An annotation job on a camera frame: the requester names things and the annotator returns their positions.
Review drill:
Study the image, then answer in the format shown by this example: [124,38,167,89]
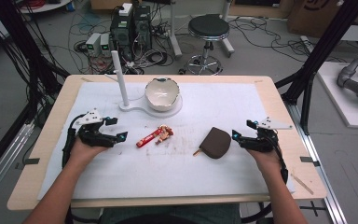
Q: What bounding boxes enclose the black round stool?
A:
[184,13,236,77]

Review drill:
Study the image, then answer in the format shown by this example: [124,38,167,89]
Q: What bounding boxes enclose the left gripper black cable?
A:
[62,114,87,169]

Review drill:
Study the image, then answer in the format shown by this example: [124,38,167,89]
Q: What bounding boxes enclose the brown chocolate ice cream bar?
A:
[192,126,233,161]

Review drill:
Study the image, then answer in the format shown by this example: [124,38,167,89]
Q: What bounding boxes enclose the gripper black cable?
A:
[62,114,87,169]
[269,130,290,185]

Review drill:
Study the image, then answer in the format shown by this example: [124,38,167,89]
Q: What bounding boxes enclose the black tape strip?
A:
[14,157,41,171]
[299,155,322,168]

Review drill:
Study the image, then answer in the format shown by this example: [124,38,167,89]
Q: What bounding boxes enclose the white stand with pole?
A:
[103,49,184,119]

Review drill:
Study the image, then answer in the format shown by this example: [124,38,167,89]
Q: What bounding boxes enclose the person's grey-green pants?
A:
[100,203,242,224]

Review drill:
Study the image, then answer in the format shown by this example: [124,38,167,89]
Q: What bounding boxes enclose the aluminium rail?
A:
[283,102,350,224]
[0,122,35,203]

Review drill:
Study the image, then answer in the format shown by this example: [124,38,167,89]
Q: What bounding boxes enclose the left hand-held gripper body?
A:
[74,107,119,148]

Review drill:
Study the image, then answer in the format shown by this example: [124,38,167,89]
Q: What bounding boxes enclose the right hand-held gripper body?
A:
[240,116,294,154]

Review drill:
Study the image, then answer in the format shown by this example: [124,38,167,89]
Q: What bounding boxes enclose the cardboard box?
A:
[286,0,343,39]

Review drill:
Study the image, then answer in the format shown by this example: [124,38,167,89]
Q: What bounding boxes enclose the white power supply box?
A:
[85,32,103,58]
[99,32,113,58]

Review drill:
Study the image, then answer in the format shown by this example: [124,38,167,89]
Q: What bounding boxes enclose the black tape cross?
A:
[298,200,327,218]

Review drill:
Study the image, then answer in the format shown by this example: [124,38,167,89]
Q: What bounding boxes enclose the white box on computer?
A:
[117,2,134,18]

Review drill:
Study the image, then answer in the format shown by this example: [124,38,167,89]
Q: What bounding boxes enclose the thin wooden stick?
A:
[290,173,315,196]

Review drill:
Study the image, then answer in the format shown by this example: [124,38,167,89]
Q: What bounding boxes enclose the black computer tower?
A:
[132,5,153,51]
[109,11,135,62]

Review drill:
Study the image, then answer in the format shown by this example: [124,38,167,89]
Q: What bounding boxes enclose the black metal frame post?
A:
[274,0,358,135]

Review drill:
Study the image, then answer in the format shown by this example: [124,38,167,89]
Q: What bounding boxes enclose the red snack packet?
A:
[135,128,163,149]

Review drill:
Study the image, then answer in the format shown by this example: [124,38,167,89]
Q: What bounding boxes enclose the black frame with cable bundle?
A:
[0,0,72,185]

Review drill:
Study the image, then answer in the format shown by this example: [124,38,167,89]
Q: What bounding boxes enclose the crumpled brown candy wrapper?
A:
[154,123,175,146]

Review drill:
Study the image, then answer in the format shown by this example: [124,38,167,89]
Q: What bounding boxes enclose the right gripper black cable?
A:
[269,130,290,185]

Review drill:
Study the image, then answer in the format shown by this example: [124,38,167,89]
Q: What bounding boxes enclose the person's right hand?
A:
[246,147,283,177]

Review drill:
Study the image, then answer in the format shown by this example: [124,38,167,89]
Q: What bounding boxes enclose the white eggshell-shaped bowl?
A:
[144,77,182,113]

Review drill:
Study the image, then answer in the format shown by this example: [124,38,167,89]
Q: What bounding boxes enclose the person's left hand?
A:
[69,136,109,168]

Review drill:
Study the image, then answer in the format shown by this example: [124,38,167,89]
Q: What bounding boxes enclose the white floor board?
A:
[316,61,358,131]

